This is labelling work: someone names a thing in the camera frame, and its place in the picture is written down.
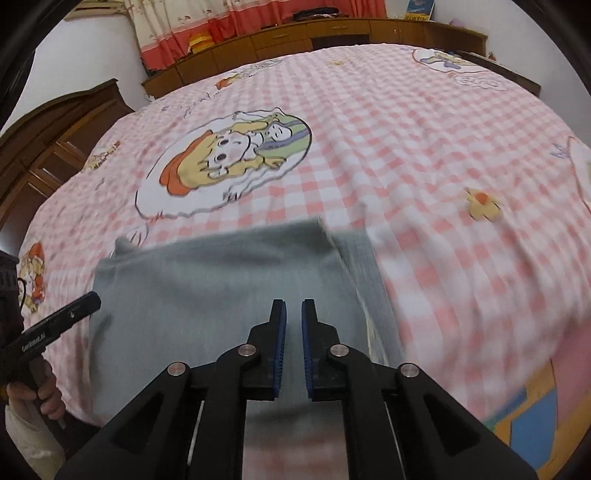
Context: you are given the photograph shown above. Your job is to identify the black item on cabinet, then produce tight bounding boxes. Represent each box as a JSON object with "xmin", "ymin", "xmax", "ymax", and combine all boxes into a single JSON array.
[{"xmin": 291, "ymin": 7, "xmax": 341, "ymax": 22}]

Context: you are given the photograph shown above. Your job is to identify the long wooden low cabinet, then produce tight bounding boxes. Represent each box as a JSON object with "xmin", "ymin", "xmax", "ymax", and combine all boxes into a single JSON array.
[{"xmin": 142, "ymin": 18, "xmax": 488, "ymax": 98}]

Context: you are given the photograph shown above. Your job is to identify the dark wooden headboard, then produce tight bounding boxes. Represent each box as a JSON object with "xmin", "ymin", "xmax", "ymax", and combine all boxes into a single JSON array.
[{"xmin": 1, "ymin": 79, "xmax": 132, "ymax": 255}]

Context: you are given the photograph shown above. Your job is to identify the grey pants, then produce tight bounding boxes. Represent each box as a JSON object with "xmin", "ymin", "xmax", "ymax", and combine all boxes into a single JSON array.
[{"xmin": 89, "ymin": 219, "xmax": 404, "ymax": 421}]

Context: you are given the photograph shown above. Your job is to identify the person left hand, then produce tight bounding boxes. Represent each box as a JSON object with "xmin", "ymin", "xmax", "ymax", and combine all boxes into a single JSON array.
[{"xmin": 6, "ymin": 361, "xmax": 65, "ymax": 423}]

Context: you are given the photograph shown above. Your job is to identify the red and cream curtain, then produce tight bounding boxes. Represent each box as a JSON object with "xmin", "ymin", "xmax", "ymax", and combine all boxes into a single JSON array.
[{"xmin": 124, "ymin": 0, "xmax": 387, "ymax": 71}]

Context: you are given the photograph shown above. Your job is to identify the pink checkered bed sheet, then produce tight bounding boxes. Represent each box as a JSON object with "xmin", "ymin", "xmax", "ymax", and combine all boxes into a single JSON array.
[{"xmin": 21, "ymin": 44, "xmax": 590, "ymax": 479}]

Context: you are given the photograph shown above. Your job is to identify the blue yellow book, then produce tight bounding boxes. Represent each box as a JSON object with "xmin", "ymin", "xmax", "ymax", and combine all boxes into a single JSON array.
[{"xmin": 405, "ymin": 0, "xmax": 435, "ymax": 21}]

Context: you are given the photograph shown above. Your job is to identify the yellow red stacked toy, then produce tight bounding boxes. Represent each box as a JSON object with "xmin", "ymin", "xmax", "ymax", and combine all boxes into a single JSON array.
[{"xmin": 188, "ymin": 32, "xmax": 215, "ymax": 54}]

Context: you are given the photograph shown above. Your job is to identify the cream white sleeve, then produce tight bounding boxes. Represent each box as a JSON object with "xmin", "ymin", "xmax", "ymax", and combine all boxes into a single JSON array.
[{"xmin": 5, "ymin": 405, "xmax": 66, "ymax": 480}]

